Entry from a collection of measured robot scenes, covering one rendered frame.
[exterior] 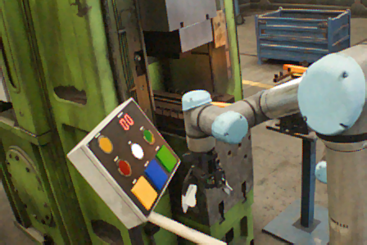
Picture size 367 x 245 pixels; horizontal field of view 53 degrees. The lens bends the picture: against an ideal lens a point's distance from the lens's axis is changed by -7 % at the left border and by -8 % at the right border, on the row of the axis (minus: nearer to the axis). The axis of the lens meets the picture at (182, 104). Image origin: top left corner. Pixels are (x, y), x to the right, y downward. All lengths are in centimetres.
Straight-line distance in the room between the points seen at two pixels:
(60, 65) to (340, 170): 135
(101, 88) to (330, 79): 101
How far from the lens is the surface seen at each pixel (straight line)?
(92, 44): 142
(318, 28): 520
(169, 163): 130
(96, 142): 109
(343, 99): 59
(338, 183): 69
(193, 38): 157
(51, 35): 174
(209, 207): 177
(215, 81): 195
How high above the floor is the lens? 163
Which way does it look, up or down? 21 degrees down
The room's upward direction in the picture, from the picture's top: 8 degrees counter-clockwise
